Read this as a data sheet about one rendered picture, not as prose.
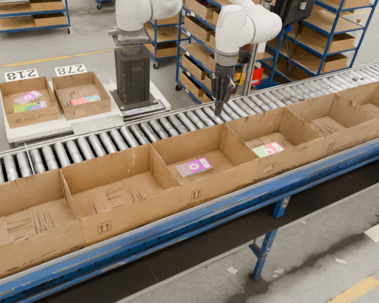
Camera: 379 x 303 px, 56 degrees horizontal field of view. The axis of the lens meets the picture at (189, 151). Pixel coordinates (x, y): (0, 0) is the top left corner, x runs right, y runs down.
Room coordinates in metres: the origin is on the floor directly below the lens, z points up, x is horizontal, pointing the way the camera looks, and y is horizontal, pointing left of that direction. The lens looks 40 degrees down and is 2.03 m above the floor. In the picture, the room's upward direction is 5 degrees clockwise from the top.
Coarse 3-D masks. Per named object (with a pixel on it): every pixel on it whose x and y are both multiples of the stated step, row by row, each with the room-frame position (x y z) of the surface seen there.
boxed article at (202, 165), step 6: (192, 162) 1.27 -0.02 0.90; (198, 162) 1.28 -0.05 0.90; (204, 162) 1.28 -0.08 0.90; (180, 168) 1.22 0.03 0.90; (186, 168) 1.23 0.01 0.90; (192, 168) 1.23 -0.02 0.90; (198, 168) 1.23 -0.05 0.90; (204, 168) 1.24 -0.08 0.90; (210, 168) 1.25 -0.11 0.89; (186, 174) 1.19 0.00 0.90; (192, 174) 1.20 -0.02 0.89
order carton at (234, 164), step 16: (208, 128) 1.37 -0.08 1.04; (224, 128) 1.40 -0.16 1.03; (160, 144) 1.24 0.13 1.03; (176, 144) 1.28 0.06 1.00; (192, 144) 1.33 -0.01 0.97; (208, 144) 1.38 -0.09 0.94; (224, 144) 1.39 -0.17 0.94; (240, 144) 1.29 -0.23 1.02; (176, 160) 1.28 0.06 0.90; (192, 160) 1.31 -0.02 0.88; (208, 160) 1.32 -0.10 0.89; (224, 160) 1.33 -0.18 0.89; (240, 160) 1.27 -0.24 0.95; (256, 160) 1.17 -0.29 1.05; (176, 176) 1.18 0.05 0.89; (192, 176) 1.20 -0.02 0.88; (208, 176) 1.03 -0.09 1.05; (224, 176) 1.08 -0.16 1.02; (240, 176) 1.13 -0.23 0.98; (192, 192) 1.00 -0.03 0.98; (208, 192) 1.04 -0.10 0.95; (224, 192) 1.09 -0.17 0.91
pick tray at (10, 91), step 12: (0, 84) 1.92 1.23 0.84; (12, 84) 1.95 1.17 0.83; (24, 84) 1.99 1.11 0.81; (36, 84) 2.02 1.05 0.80; (48, 84) 1.96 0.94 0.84; (12, 96) 1.92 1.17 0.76; (48, 96) 1.96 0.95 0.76; (12, 108) 1.78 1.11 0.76; (48, 108) 1.70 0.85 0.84; (12, 120) 1.60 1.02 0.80; (24, 120) 1.63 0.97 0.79; (36, 120) 1.66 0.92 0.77; (48, 120) 1.70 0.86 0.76
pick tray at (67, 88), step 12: (84, 72) 2.16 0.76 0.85; (60, 84) 2.07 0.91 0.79; (72, 84) 2.11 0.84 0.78; (84, 84) 2.15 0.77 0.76; (96, 84) 2.13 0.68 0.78; (60, 96) 1.97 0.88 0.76; (72, 96) 1.98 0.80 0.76; (84, 96) 1.99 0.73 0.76; (108, 96) 1.89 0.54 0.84; (72, 108) 1.74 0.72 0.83; (84, 108) 1.77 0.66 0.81; (96, 108) 1.81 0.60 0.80; (108, 108) 1.85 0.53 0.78
